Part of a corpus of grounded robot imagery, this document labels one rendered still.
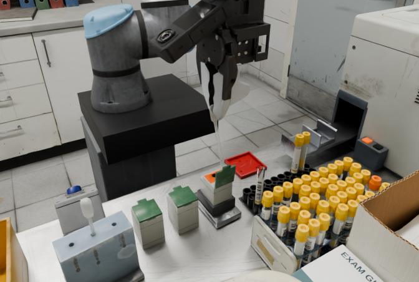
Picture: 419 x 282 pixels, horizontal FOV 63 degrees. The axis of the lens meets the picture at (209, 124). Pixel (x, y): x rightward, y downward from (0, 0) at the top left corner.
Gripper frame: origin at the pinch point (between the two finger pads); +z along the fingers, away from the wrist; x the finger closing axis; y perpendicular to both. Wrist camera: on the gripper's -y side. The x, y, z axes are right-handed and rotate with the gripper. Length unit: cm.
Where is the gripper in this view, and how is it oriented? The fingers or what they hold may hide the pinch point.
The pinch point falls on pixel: (214, 112)
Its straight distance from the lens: 54.3
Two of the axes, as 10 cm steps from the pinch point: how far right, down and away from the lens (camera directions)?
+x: -5.2, -4.4, 7.3
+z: 0.0, 8.6, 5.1
